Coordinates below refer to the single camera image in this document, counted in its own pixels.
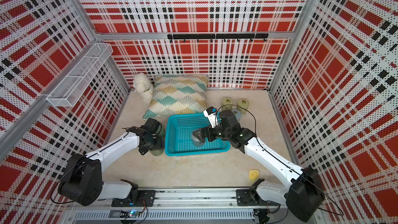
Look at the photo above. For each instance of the clear wire wall shelf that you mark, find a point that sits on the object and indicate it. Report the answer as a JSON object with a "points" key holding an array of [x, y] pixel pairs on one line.
{"points": [[73, 85]]}

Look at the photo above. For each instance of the teal plastic basket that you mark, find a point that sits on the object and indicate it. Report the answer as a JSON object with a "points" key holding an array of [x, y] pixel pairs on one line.
{"points": [[178, 138]]}

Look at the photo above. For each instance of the pale yellow tea canister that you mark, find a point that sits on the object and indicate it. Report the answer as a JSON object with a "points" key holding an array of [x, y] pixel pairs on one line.
{"points": [[243, 105]]}

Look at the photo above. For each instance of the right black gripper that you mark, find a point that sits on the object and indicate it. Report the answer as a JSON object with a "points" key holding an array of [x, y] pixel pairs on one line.
{"points": [[209, 129]]}

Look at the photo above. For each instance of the yellow sponge toy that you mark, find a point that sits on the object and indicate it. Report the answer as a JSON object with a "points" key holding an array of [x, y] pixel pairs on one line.
{"points": [[253, 174]]}

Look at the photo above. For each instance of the blue-grey tea canister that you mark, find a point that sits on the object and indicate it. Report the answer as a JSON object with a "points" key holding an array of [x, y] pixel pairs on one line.
{"points": [[197, 143]]}

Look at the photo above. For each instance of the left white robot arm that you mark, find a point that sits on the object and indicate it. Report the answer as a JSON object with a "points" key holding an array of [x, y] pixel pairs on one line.
{"points": [[83, 181]]}

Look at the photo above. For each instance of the fan-patterned cushion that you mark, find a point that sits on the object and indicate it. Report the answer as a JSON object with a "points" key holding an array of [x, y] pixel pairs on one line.
{"points": [[177, 95]]}

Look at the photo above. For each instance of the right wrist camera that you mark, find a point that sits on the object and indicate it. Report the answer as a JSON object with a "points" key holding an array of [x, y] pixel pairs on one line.
{"points": [[211, 114]]}

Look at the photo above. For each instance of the black wall hook rail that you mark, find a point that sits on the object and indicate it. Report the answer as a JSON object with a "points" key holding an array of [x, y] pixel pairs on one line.
{"points": [[249, 36]]}

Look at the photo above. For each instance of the olive green tea canister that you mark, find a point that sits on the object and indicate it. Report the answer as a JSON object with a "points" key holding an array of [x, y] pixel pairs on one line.
{"points": [[157, 152]]}

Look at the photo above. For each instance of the dark green tea canister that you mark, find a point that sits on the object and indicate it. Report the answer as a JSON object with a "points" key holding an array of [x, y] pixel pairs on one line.
{"points": [[161, 131]]}

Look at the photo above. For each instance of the green circuit board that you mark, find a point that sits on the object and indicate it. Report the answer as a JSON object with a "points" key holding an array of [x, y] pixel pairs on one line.
{"points": [[129, 214]]}

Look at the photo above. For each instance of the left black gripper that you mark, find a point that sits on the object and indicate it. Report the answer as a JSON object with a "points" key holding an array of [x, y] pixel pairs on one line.
{"points": [[159, 142]]}

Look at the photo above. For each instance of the metal base rail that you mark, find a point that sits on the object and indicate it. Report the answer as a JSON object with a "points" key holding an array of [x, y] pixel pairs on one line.
{"points": [[183, 205]]}

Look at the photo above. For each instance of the yellow-green tea canister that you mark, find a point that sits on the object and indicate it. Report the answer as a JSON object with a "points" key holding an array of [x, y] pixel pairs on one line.
{"points": [[226, 104]]}

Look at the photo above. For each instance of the light blue tea canister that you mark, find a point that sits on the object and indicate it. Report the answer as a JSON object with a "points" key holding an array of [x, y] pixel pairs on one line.
{"points": [[237, 114]]}

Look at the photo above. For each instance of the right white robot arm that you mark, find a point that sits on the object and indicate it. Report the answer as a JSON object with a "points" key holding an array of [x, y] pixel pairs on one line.
{"points": [[301, 189]]}

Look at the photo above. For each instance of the white plush toy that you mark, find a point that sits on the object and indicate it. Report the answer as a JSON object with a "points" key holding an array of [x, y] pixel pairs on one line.
{"points": [[143, 87]]}

